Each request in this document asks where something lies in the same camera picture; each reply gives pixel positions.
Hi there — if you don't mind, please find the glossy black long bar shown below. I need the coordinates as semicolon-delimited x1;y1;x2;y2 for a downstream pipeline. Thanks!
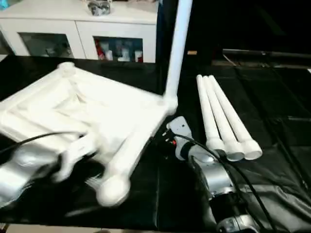
222;49;311;62

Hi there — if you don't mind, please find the crumpled silver black object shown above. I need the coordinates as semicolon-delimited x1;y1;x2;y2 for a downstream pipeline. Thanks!
87;0;113;17

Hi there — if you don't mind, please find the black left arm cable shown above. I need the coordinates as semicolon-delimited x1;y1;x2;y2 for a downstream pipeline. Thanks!
0;132;82;157

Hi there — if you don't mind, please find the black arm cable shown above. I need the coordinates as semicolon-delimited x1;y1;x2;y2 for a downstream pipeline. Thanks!
176;133;274;233
0;132;82;157

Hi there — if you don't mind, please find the black cabinet with orange label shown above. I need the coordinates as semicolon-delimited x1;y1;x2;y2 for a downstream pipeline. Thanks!
156;0;311;63

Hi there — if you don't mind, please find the black work mat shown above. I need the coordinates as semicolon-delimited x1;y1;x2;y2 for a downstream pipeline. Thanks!
0;54;311;232

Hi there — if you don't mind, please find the white plastic table leg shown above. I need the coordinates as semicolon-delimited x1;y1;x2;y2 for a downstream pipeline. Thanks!
163;0;194;115
196;74;225;152
208;75;264;161
202;75;245;162

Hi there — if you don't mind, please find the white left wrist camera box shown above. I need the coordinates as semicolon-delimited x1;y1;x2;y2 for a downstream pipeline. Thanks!
53;135;105;183

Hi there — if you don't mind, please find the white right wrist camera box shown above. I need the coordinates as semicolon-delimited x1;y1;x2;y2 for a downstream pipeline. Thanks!
166;116;191;142

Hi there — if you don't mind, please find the white cabinet with glass doors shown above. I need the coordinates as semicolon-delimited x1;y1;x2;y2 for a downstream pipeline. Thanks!
0;0;159;64

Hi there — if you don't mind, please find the white plastic table top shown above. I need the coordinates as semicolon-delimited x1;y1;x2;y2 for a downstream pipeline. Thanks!
0;61;179;207

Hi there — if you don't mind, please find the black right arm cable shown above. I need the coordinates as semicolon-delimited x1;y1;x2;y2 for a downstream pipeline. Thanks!
176;133;274;233

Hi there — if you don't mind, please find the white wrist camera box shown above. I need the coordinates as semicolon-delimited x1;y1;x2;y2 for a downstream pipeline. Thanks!
166;116;191;142
53;135;105;183

